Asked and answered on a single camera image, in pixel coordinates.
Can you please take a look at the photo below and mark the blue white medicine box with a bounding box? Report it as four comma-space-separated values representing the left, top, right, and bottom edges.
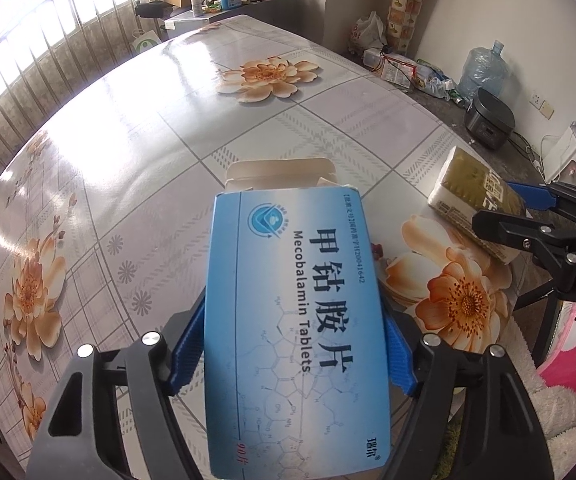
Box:
203, 157, 393, 480

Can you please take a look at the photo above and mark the white green fluffy blanket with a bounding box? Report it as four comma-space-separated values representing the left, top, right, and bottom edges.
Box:
442, 320, 576, 480

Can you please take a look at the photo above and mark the metal window railing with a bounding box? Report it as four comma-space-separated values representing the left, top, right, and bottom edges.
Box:
0, 0, 179, 181

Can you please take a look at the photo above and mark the large clear water jug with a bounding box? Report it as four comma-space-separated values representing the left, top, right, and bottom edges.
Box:
458, 40, 511, 106

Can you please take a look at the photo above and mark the dark rice cooker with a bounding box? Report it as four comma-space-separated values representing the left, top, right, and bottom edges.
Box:
464, 87, 517, 152

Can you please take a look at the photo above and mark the black metal frame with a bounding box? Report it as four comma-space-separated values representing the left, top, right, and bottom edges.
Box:
510, 280, 563, 368

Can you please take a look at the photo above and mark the pile of packets and bottles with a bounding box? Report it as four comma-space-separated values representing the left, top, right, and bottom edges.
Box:
363, 47, 471, 106

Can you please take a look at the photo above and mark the rolled floral mat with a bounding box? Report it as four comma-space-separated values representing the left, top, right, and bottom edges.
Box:
387, 0, 433, 53

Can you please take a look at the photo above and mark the grey cabinet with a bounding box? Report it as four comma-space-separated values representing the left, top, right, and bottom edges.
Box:
163, 0, 299, 41

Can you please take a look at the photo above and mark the white water dispenser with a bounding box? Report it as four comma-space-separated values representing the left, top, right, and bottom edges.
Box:
542, 127, 576, 186

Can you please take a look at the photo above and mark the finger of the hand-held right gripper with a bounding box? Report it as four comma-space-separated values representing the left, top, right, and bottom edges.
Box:
508, 181, 576, 226
472, 208, 576, 268

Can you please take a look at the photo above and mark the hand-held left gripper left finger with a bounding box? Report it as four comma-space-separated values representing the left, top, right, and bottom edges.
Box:
27, 292, 206, 480

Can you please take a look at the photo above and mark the white plastic bag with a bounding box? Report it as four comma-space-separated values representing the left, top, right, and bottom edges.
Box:
349, 11, 387, 53

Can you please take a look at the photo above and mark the white green paper bag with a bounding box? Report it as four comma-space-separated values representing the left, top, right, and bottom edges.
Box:
133, 30, 161, 56

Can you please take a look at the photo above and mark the white power strip cable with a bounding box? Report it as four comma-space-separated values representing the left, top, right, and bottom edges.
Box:
512, 132, 548, 181

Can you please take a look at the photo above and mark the pink cloth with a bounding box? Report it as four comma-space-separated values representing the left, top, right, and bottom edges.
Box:
538, 305, 576, 401

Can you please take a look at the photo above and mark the black flat object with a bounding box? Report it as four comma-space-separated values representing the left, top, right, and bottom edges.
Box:
135, 1, 169, 18

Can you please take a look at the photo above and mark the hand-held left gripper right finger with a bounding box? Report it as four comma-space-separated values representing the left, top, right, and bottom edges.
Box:
383, 317, 554, 480

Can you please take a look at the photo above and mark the wall socket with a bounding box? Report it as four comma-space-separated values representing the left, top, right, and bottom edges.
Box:
530, 91, 556, 120

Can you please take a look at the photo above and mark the table with floral tablecloth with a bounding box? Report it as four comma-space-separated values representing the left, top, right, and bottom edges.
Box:
0, 14, 531, 463

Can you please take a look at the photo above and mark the gold white tissue packet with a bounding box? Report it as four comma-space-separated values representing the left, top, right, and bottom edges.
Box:
427, 146, 528, 266

